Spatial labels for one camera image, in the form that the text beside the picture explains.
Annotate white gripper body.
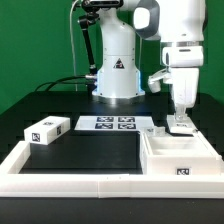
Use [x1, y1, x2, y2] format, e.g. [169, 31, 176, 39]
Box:
[162, 46, 204, 108]

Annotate white cabinet body box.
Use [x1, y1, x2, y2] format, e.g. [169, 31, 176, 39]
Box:
[140, 132, 223, 175]

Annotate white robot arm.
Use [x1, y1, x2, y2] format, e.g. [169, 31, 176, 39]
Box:
[93, 0, 206, 121]

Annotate white cabinet top block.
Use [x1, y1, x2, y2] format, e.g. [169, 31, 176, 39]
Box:
[24, 116, 70, 145]

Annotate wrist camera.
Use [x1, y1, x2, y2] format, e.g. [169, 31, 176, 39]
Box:
[148, 69, 172, 93]

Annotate white marker base plate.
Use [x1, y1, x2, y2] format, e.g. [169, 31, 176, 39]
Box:
[75, 116, 154, 131]

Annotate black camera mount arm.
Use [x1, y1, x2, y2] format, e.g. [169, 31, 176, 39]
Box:
[75, 0, 123, 75]

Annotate white thin cable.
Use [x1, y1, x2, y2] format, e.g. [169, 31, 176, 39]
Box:
[69, 0, 83, 92]

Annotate black cables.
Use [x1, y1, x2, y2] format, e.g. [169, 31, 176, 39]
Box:
[35, 75, 98, 92]

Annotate white frame fence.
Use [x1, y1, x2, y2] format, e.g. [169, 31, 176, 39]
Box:
[0, 141, 224, 198]

